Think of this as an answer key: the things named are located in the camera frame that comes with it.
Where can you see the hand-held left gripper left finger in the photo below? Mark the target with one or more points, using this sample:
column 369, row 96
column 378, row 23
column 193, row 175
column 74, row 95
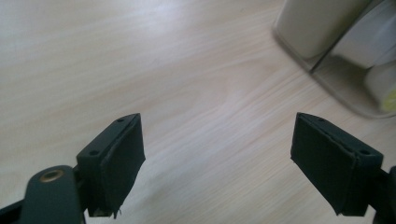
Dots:
column 115, row 168

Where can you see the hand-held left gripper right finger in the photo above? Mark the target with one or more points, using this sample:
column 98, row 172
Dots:
column 330, row 165

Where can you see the beige plastic storage box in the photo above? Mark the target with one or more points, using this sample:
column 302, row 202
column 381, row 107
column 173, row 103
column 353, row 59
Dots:
column 314, row 28

